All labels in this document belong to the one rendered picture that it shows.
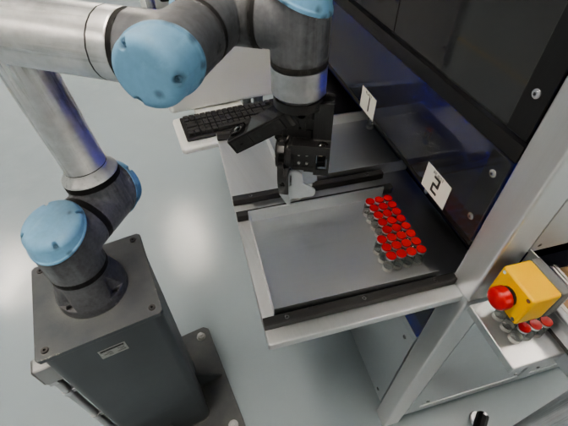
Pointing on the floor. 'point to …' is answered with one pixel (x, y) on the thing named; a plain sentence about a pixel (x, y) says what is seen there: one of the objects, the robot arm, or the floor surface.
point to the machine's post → (491, 253)
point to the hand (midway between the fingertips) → (285, 197)
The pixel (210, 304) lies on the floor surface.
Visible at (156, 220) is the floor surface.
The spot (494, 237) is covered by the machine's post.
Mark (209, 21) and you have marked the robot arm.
